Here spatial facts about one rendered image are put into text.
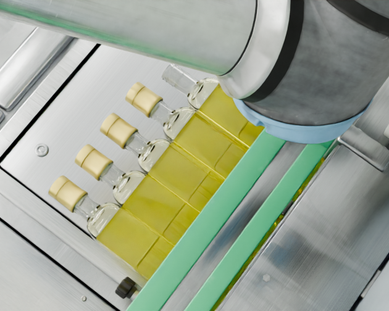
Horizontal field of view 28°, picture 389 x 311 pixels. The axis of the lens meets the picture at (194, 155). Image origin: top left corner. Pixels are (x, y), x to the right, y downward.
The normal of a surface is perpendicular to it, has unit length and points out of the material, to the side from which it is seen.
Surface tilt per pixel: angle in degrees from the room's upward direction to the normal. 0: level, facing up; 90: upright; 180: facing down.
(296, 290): 90
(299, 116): 105
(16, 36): 90
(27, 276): 91
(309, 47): 123
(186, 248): 90
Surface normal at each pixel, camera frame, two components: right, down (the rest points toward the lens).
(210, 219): 0.03, -0.25
